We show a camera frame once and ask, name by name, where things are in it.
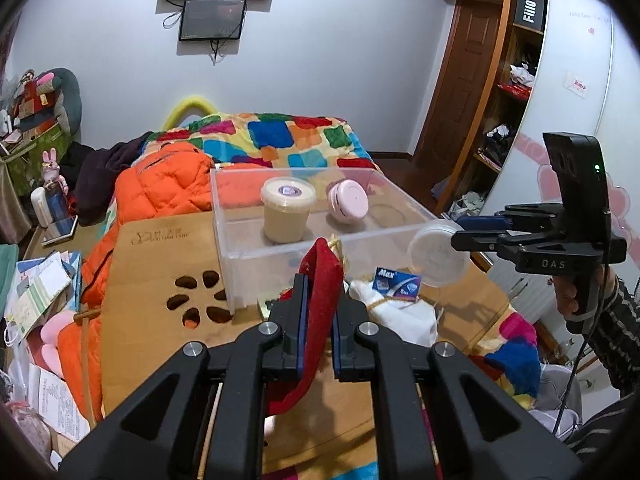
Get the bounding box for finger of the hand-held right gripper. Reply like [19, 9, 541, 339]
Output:
[456, 203, 566, 233]
[451, 227, 566, 261]

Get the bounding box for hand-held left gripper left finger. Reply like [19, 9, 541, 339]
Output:
[59, 272, 313, 480]

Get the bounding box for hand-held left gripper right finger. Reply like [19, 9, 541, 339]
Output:
[330, 285, 583, 480]

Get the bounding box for red cloth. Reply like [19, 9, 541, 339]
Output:
[265, 237, 347, 417]

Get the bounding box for white cloth drawstring bag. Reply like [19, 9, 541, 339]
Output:
[346, 280, 442, 349]

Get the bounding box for clear plastic storage box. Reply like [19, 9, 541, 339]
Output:
[209, 165, 453, 318]

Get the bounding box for person's right forearm striped sleeve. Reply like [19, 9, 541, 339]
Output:
[587, 275, 640, 401]

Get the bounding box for person's right hand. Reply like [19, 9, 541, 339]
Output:
[551, 272, 577, 322]

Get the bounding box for blue packet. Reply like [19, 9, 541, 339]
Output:
[372, 267, 425, 302]

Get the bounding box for wooden wardrobe shelves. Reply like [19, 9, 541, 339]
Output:
[434, 0, 549, 217]

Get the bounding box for beige plastic tub with lid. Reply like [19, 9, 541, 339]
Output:
[260, 176, 317, 245]

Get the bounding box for white sliding wardrobe door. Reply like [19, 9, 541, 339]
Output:
[487, 0, 640, 323]

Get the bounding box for pink round case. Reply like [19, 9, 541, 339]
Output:
[326, 179, 371, 222]

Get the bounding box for wooden door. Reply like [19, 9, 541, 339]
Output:
[412, 2, 504, 162]

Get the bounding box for wooden desk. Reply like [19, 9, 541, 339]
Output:
[100, 207, 512, 480]

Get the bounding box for grey clothing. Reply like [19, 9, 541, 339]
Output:
[529, 364, 584, 438]

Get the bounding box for black box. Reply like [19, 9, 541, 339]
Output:
[513, 0, 547, 29]

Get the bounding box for colourful patchwork blanket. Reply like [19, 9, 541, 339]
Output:
[142, 112, 544, 480]

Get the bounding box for orange quilted jacket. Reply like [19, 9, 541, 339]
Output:
[56, 141, 217, 427]

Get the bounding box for person's striped sweater torso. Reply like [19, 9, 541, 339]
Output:
[565, 394, 637, 463]

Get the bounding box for yellow foam arch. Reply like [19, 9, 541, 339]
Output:
[162, 94, 219, 132]

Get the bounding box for dark purple cloth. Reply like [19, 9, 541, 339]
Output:
[74, 131, 153, 227]

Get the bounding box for pink slipper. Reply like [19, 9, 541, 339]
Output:
[27, 310, 77, 378]

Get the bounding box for tablet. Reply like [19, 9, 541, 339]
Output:
[42, 215, 79, 247]

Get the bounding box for pile of papers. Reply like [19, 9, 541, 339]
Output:
[4, 249, 84, 333]

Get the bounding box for white bottle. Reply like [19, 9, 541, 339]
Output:
[31, 187, 54, 227]

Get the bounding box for pink rabbit toy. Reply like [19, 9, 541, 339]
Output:
[42, 148, 69, 197]

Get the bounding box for grey cushion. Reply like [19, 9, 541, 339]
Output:
[49, 67, 84, 137]

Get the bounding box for patchwork fabric bag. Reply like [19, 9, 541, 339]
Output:
[9, 69, 59, 132]

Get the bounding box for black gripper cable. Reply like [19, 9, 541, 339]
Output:
[551, 264, 617, 437]

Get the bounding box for small wall monitor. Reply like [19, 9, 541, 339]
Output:
[178, 0, 248, 43]

